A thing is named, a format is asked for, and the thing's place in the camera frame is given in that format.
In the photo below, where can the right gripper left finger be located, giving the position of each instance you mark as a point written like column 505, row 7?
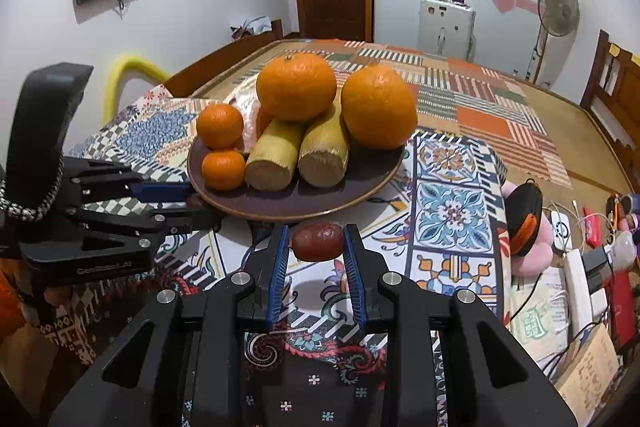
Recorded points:
column 179, row 360

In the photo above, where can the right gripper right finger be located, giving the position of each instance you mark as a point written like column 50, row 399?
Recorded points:
column 490, row 379

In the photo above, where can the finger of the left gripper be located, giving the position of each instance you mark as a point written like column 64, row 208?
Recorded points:
column 81, row 240
column 85, row 181

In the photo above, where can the small tangerine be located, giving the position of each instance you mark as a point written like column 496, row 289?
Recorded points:
column 220, row 126
column 223, row 170

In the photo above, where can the large pomelo segment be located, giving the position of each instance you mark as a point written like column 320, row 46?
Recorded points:
column 244, row 98

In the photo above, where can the large round orange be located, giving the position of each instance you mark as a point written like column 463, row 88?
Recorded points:
column 378, row 108

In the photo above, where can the large orange with stem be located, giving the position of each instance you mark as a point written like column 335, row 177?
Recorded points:
column 296, row 87

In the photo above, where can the patterned patchwork cloth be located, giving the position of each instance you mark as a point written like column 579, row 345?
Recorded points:
column 440, row 218

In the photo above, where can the yellow foam tube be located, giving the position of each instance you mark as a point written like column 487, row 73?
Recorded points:
column 124, row 67

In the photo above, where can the dark purple plate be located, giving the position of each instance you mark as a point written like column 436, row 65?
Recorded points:
column 367, row 173

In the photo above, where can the pink plush toy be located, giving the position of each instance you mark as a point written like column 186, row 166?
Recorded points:
column 540, row 256

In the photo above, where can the black orange pouch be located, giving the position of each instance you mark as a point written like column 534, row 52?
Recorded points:
column 523, row 217

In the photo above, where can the striped patchwork blanket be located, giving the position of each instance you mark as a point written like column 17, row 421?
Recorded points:
column 451, row 95

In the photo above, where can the clothes pile by door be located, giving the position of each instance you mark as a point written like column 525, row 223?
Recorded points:
column 253, row 27

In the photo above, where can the white appliance box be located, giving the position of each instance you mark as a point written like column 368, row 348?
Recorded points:
column 446, row 28

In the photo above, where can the wooden bed headboard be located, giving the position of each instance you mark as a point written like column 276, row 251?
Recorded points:
column 611, row 98

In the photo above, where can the standing electric fan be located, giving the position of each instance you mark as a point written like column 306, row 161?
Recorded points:
column 558, row 26

